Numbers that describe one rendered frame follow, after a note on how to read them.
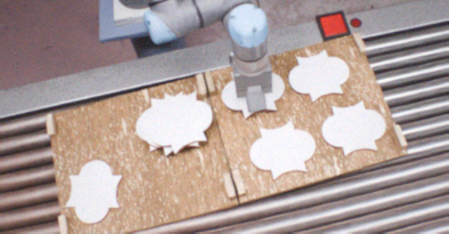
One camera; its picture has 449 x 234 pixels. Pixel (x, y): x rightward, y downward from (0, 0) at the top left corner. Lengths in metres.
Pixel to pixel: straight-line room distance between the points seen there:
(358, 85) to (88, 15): 1.70
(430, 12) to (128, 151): 0.88
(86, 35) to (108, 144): 1.41
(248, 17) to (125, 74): 0.49
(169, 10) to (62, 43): 1.66
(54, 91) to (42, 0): 1.48
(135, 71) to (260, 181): 0.45
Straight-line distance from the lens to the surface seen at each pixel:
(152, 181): 1.32
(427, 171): 1.37
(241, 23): 1.09
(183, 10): 1.15
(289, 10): 2.67
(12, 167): 1.48
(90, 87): 1.49
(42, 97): 1.53
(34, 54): 2.78
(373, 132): 1.35
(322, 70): 1.41
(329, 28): 1.49
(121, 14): 1.61
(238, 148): 1.32
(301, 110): 1.36
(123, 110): 1.41
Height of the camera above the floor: 2.16
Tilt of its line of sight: 63 degrees down
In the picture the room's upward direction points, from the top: 10 degrees counter-clockwise
